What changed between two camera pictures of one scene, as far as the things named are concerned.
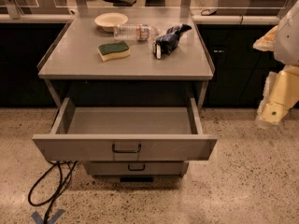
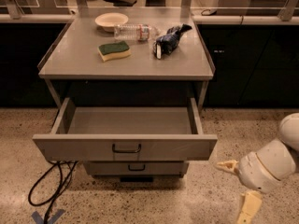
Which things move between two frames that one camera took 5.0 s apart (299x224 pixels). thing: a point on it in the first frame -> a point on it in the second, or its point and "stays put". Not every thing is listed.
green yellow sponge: [113, 50] stays put
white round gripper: [288, 46] -> [251, 171]
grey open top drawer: [124, 133] stays put
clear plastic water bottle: [135, 32] stays put
